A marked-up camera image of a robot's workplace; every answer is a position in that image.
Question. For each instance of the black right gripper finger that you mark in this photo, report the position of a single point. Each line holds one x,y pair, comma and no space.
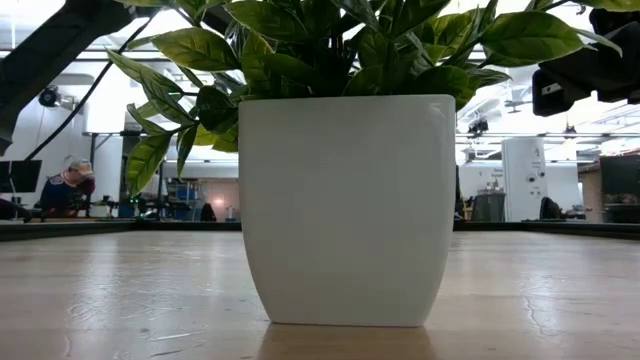
555,102

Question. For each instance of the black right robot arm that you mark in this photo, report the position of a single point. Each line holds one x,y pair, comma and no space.
617,20

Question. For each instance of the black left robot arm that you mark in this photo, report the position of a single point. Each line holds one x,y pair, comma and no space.
45,55

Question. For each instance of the white cylindrical pillar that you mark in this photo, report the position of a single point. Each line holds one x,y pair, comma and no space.
525,180

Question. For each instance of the black computer monitor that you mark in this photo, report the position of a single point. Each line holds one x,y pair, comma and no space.
620,175
20,175

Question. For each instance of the black backpack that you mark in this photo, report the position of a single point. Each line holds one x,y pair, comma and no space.
552,209

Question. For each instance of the dark grey chair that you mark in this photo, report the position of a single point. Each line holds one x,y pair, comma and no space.
489,207

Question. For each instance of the white square plant pot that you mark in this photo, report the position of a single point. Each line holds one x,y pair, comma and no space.
345,210

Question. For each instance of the green leafy artificial plant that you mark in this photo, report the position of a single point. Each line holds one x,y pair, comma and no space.
300,65

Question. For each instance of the person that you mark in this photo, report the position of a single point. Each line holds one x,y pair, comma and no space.
60,192

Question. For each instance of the black round ceiling fixture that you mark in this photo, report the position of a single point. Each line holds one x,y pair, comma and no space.
49,97

